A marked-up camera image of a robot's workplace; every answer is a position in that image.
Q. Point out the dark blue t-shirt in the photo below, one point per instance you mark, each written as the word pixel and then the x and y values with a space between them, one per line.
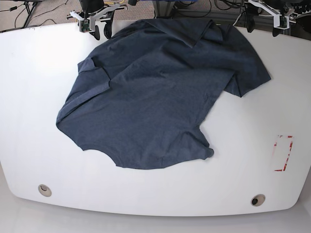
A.
pixel 141 96

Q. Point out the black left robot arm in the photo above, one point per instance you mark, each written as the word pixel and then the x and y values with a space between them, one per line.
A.
pixel 300 16

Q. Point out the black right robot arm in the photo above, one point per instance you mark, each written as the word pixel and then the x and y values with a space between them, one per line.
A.
pixel 98 3

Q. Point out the black tripod leg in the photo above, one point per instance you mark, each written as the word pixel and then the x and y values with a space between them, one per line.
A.
pixel 30 6

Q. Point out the red tape rectangle marking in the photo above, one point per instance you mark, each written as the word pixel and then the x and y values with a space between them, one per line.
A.
pixel 281 152

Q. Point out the aluminium frame stand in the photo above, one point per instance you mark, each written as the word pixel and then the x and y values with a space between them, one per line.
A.
pixel 163 8

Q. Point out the left table cable grommet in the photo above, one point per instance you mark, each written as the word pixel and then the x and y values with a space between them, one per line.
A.
pixel 44 190

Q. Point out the table cable grommet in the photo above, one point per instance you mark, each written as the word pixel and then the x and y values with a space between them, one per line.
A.
pixel 44 190
pixel 258 200

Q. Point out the right table cable grommet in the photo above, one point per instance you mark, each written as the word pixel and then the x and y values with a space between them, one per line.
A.
pixel 258 200

